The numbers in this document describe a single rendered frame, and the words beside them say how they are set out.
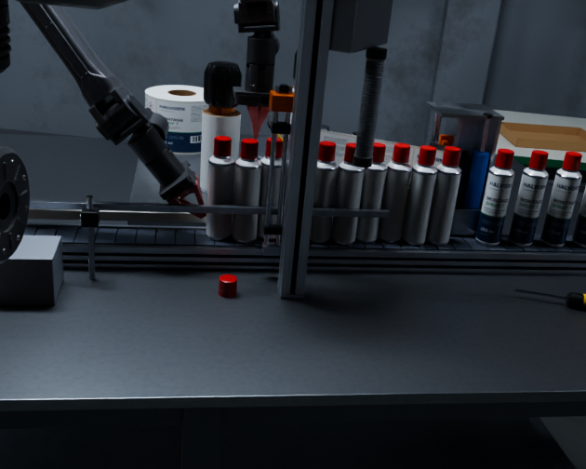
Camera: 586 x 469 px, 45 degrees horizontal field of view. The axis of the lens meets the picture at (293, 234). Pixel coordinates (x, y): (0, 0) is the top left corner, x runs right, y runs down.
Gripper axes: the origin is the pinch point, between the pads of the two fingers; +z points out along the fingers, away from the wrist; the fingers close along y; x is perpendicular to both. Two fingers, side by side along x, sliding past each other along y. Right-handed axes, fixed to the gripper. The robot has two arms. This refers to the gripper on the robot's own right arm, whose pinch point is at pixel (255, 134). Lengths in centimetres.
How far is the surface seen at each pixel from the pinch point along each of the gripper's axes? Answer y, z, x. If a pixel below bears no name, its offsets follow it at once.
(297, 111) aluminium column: -4.0, -10.7, 27.9
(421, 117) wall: -134, 49, -294
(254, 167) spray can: 1.1, 3.3, 13.8
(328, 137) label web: -16.6, 1.0, -5.8
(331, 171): -14.1, 3.6, 13.0
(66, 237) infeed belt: 36.4, 19.4, 12.5
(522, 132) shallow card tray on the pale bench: -117, 20, -118
